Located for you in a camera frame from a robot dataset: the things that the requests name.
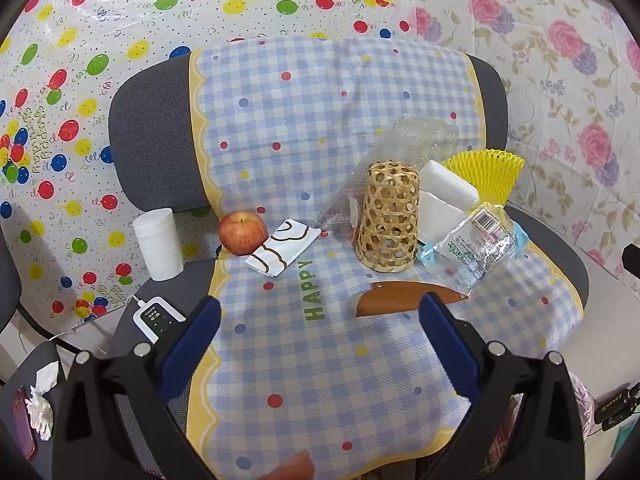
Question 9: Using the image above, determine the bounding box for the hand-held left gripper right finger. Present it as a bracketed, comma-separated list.
[419, 291, 586, 480]

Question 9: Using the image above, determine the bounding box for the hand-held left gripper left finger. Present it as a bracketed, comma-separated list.
[52, 296, 223, 480]

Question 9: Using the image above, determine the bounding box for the brown leather piece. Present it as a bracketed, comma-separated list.
[355, 281, 471, 318]

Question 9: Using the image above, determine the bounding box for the light blue wrapper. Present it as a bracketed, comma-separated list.
[417, 222, 530, 268]

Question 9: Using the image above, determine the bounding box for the clear barcode plastic package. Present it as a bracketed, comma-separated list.
[432, 202, 517, 295]

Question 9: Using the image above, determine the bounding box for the white brown-striped wrapper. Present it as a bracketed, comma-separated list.
[244, 219, 321, 278]

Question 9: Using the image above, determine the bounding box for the woven bamboo basket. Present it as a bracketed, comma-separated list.
[355, 161, 421, 273]

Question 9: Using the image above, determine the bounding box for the clear plastic container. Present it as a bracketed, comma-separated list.
[316, 115, 461, 241]

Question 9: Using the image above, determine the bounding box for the white electronic device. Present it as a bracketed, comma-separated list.
[132, 297, 188, 346]

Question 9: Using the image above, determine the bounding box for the red plaid cloth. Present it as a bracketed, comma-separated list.
[480, 392, 523, 480]

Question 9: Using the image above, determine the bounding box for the white paper roll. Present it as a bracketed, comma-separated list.
[132, 207, 184, 282]

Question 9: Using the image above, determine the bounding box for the red apple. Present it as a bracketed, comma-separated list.
[218, 211, 269, 256]

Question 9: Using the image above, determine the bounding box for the crumpled white tissue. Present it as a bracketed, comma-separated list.
[30, 360, 61, 393]
[25, 392, 55, 442]

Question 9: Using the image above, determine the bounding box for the red phone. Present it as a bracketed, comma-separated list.
[11, 386, 38, 461]

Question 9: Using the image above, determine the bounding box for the dark grey chair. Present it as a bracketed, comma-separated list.
[0, 232, 68, 461]

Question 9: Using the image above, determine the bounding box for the floral print plastic sheet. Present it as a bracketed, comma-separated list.
[410, 0, 640, 281]

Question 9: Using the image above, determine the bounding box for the grey fabric chair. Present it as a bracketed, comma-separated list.
[107, 35, 590, 480]

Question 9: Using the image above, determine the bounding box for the balloon print plastic sheet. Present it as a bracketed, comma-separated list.
[0, 0, 416, 331]

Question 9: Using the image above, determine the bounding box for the white cable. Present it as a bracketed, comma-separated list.
[47, 295, 146, 346]

